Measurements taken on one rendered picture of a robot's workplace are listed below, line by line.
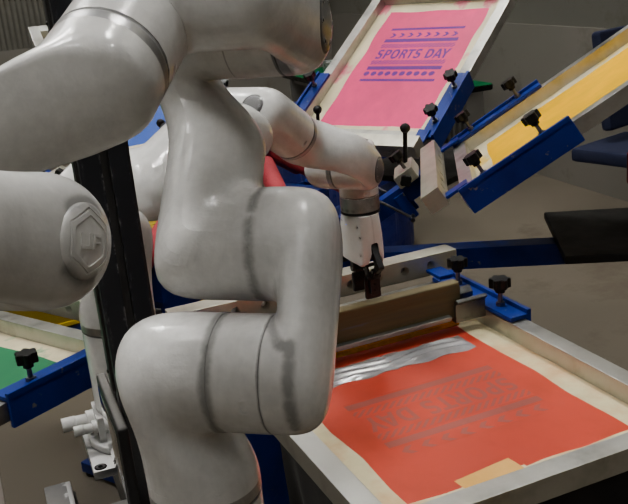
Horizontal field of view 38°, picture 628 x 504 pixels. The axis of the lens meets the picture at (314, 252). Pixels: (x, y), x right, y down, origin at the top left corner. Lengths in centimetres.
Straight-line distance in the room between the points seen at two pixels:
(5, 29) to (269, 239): 916
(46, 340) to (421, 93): 159
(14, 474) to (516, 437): 246
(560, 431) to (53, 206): 118
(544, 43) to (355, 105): 383
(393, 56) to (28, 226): 295
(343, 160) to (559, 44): 530
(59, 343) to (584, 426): 112
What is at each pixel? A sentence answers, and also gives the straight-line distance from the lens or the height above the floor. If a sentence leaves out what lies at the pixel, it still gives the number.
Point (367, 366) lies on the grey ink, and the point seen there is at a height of 96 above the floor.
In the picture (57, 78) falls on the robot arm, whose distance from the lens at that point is 60.
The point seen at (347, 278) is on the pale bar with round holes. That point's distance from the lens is 204.
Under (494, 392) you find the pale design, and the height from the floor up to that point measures 96.
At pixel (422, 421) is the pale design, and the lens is 159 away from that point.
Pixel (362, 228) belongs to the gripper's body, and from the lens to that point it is 172.
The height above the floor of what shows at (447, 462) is 96.
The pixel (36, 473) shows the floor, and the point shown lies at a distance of 364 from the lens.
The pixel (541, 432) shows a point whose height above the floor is 96.
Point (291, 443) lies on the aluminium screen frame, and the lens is 150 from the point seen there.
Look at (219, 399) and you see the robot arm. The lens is 70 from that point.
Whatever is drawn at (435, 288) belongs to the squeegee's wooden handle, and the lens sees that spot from 187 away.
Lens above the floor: 171
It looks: 18 degrees down
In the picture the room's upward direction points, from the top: 5 degrees counter-clockwise
